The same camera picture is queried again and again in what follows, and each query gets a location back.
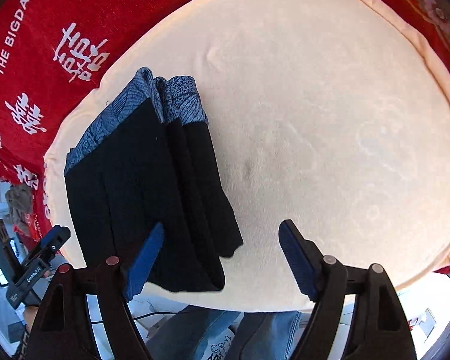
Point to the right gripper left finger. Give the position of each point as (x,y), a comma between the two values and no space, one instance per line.
(62,328)

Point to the black pants with blue waistband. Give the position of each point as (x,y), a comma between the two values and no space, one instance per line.
(143,185)

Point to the patterned left sleeve forearm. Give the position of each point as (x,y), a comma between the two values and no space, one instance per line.
(20,353)

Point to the person's left hand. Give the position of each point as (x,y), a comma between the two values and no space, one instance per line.
(29,315)

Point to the blue jeans leg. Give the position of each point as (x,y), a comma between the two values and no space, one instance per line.
(201,333)

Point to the red blanket with white characters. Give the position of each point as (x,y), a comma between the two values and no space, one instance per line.
(52,54)

